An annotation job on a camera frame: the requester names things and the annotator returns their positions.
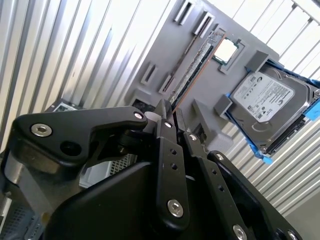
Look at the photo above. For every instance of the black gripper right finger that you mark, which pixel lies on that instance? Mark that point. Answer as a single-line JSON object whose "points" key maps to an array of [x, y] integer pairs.
{"points": [[216, 180]]}

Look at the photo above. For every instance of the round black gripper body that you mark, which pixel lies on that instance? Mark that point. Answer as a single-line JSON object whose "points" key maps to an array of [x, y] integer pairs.
{"points": [[112, 212]]}

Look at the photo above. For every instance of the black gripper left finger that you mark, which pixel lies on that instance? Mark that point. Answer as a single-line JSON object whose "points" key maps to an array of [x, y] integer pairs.
{"points": [[72, 123]]}

